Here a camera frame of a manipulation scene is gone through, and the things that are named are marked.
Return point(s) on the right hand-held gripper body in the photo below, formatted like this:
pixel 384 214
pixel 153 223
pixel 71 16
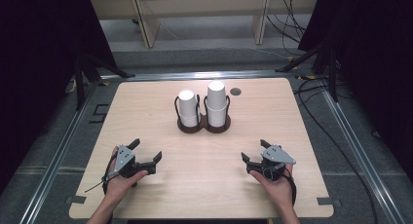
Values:
pixel 276 156

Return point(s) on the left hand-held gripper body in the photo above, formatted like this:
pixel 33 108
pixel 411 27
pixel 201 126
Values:
pixel 125 160

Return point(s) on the short stack of paper cups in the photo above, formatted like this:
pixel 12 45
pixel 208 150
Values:
pixel 187 105

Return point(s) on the tall stack of paper cups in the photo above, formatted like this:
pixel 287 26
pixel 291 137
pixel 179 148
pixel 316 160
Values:
pixel 216 97

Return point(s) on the person's left hand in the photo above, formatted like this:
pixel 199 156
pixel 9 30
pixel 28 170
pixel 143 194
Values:
pixel 118 185

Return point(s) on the person's right hand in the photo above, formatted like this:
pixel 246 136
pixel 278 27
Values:
pixel 281 190

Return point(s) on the dark round table grommet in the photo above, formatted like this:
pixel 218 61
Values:
pixel 235 91

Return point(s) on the black metal stand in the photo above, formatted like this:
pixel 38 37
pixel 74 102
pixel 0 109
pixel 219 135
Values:
pixel 331 74
pixel 79 84

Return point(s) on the black curtain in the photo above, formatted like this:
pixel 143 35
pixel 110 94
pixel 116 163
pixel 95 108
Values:
pixel 39 55
pixel 373 55

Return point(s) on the light wooden bench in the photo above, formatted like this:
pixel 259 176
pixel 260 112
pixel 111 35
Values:
pixel 198 1

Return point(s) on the metal floor rail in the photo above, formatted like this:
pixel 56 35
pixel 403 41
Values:
pixel 195 75
pixel 55 159
pixel 363 159

